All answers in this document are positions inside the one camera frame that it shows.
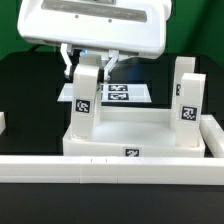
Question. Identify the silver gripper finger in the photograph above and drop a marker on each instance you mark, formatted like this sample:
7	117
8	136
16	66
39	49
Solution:
113	56
66	51

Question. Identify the white desk top tray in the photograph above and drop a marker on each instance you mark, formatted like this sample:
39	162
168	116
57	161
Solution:
131	132

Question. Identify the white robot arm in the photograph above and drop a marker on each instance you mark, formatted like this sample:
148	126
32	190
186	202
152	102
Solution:
117	27

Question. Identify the white block at left edge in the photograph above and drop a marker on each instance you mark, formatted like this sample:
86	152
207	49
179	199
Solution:
2	122

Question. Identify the white right fence bar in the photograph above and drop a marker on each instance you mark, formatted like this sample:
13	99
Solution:
213	135

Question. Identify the white fence bar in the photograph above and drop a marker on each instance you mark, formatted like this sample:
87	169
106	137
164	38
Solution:
213	135
111	170

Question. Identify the white front fence bar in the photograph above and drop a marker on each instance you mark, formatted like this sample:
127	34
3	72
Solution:
111	170

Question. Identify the white marker base plate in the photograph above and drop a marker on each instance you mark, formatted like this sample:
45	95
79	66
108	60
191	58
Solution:
111	93

